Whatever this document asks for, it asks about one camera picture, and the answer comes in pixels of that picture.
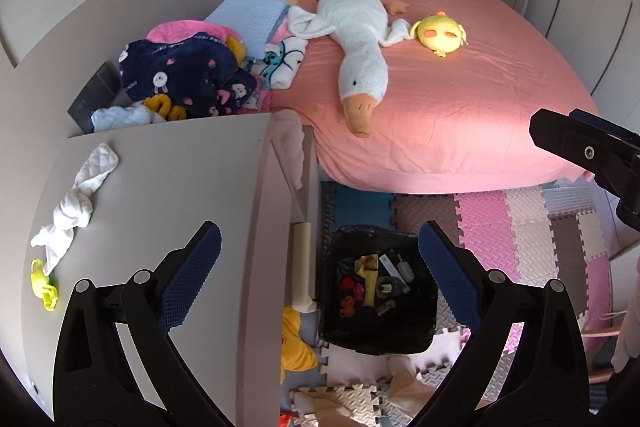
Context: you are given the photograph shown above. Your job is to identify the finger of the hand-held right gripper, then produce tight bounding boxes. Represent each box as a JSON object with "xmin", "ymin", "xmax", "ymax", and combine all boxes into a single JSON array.
[
  {"xmin": 569, "ymin": 108, "xmax": 640, "ymax": 148},
  {"xmin": 530, "ymin": 108, "xmax": 621, "ymax": 192}
]

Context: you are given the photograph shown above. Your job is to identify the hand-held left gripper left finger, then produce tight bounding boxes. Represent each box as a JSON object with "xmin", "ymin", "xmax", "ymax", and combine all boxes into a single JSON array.
[{"xmin": 52, "ymin": 221, "xmax": 236, "ymax": 427}]

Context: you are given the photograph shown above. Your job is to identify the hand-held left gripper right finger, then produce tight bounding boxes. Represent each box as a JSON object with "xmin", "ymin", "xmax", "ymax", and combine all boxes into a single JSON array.
[{"xmin": 412, "ymin": 221, "xmax": 591, "ymax": 427}]

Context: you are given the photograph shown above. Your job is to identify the black trash bin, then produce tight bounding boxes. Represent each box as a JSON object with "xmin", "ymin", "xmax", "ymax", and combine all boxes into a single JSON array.
[{"xmin": 320, "ymin": 224, "xmax": 441, "ymax": 355}]

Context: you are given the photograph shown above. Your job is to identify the foam floor mats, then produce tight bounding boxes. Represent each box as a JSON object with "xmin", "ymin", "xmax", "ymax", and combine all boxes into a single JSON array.
[{"xmin": 280, "ymin": 184, "xmax": 626, "ymax": 427}]

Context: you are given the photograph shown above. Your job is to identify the pink bed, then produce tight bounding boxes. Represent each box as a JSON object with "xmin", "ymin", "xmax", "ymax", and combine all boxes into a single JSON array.
[{"xmin": 270, "ymin": 0, "xmax": 601, "ymax": 195}]

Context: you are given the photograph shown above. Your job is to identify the yellow plush toy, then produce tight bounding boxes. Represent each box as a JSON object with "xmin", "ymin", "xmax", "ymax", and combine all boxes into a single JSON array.
[{"xmin": 281, "ymin": 307, "xmax": 318, "ymax": 383}]

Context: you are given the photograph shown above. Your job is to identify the white knotted cloth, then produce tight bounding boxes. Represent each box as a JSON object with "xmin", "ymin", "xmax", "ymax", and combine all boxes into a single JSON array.
[{"xmin": 30, "ymin": 143, "xmax": 121, "ymax": 278}]

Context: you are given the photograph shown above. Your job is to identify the yellow-green frog toy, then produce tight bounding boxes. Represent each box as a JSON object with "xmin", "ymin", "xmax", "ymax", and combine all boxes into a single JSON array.
[{"xmin": 31, "ymin": 259, "xmax": 58, "ymax": 310}]

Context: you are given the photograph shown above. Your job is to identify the pale pink towel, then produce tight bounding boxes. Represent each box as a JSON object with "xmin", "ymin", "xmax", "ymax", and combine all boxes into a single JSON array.
[{"xmin": 272, "ymin": 109, "xmax": 306, "ymax": 192}]

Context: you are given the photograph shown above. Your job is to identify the yellow plush piece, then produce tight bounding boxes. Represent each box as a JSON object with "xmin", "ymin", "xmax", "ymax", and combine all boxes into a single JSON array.
[{"xmin": 144, "ymin": 96, "xmax": 187, "ymax": 120}]

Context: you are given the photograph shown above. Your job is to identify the yellow chick plush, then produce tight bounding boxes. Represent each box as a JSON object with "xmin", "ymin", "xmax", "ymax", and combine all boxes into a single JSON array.
[{"xmin": 410, "ymin": 11, "xmax": 468, "ymax": 58}]

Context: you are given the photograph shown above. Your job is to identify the light blue cloth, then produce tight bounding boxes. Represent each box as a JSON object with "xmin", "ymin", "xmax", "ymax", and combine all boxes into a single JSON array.
[{"xmin": 91, "ymin": 104, "xmax": 166, "ymax": 132}]

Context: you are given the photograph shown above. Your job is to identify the black panel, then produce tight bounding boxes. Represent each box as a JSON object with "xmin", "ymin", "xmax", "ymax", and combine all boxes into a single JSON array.
[{"xmin": 67, "ymin": 62, "xmax": 125, "ymax": 134}]

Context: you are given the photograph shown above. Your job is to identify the navy printed blanket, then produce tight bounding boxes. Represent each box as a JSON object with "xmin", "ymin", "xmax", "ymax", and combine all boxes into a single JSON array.
[{"xmin": 119, "ymin": 32, "xmax": 258, "ymax": 118}]

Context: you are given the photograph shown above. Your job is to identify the white cartoon towel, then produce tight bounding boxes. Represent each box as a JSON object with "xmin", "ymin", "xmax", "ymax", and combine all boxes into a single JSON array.
[{"xmin": 257, "ymin": 36, "xmax": 308, "ymax": 90}]

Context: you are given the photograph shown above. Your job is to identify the white goose plush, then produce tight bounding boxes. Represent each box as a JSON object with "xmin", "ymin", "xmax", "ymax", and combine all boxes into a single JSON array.
[{"xmin": 286, "ymin": 0, "xmax": 416, "ymax": 138}]

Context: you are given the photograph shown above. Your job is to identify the bright pink cloth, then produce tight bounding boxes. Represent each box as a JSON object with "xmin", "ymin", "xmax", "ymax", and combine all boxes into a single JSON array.
[{"xmin": 146, "ymin": 21, "xmax": 231, "ymax": 44}]

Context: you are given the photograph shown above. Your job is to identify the folded light blue blanket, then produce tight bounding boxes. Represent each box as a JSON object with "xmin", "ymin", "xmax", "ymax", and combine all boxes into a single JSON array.
[{"xmin": 204, "ymin": 0, "xmax": 290, "ymax": 60}]

